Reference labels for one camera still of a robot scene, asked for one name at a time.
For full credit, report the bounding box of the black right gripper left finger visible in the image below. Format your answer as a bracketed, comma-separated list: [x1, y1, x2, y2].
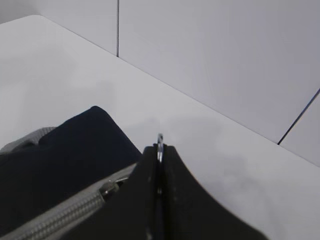
[74, 146, 160, 240]

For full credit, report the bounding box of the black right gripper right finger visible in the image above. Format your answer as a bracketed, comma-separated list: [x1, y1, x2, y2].
[162, 145, 266, 240]

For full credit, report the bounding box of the navy insulated lunch bag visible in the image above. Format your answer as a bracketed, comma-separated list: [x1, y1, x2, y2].
[0, 105, 166, 240]

